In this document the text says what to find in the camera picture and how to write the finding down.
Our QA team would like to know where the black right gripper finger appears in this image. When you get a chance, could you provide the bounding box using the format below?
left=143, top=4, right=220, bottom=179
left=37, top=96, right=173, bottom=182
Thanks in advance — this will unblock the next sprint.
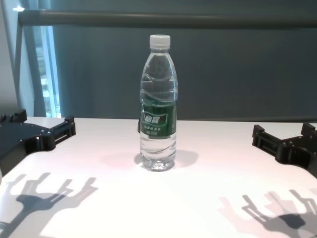
left=252, top=125, right=289, bottom=163
left=301, top=122, right=317, bottom=139

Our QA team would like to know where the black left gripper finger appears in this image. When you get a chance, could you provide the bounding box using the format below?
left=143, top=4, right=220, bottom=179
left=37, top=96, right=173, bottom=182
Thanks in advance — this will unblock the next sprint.
left=24, top=115, right=76, bottom=155
left=0, top=109, right=27, bottom=123

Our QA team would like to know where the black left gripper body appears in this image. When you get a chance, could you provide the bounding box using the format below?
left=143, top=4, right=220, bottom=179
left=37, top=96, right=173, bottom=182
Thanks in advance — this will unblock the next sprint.
left=0, top=121, right=52, bottom=172

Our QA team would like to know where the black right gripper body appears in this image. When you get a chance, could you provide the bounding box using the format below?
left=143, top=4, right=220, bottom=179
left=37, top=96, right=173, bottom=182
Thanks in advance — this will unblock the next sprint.
left=281, top=135, right=317, bottom=179

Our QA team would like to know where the clear water bottle green label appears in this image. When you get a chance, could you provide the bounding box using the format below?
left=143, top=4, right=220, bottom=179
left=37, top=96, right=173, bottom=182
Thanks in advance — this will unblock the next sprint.
left=139, top=34, right=179, bottom=172

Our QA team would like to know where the grey railing handrail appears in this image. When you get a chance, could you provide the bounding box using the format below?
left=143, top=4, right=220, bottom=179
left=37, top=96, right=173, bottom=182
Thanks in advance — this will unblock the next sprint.
left=18, top=9, right=317, bottom=28

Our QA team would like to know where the grey railing post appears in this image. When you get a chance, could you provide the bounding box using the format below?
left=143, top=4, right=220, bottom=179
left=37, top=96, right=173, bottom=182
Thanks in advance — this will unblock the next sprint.
left=14, top=23, right=27, bottom=117

